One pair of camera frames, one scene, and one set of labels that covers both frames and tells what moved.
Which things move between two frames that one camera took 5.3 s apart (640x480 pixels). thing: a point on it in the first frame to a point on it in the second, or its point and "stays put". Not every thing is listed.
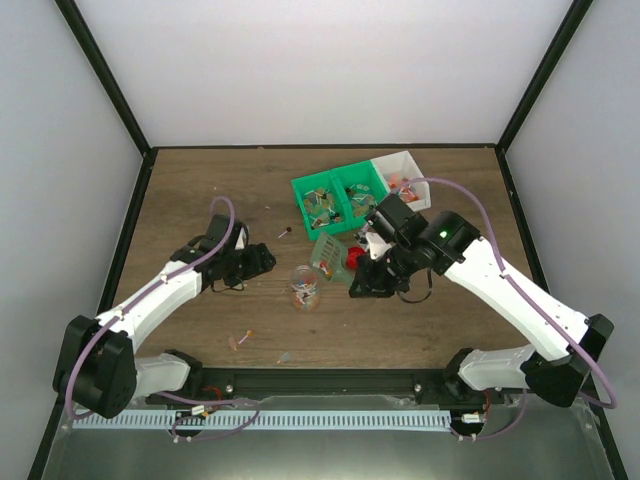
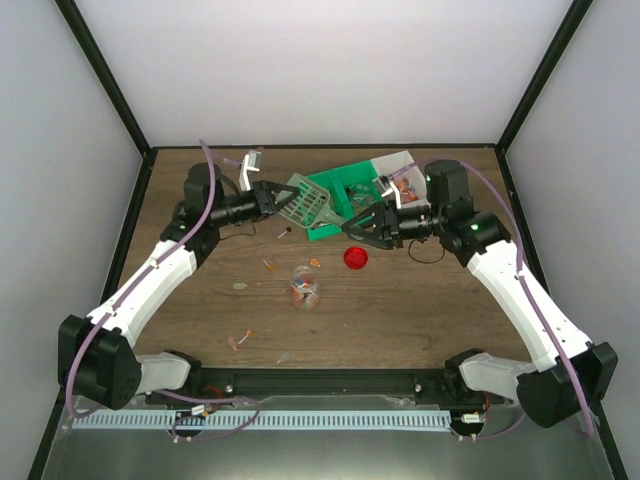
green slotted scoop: x=329 y=257 to x=311 y=208
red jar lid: x=352 y=256 stays put
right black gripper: x=369 y=286 to x=386 y=219
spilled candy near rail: x=284 y=358 stays put
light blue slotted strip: x=273 y=420 stays put
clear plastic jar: x=305 y=288 stays put
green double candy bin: x=339 y=199 stays put
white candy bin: x=394 y=169 stays put
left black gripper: x=260 y=263 to x=266 y=203
